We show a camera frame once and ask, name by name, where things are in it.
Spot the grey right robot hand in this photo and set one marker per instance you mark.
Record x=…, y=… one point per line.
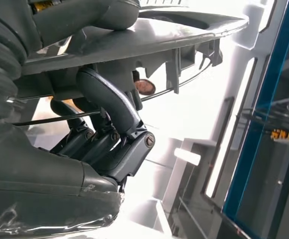
x=35, y=171

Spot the blue metal shelf rack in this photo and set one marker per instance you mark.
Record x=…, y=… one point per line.
x=266, y=76

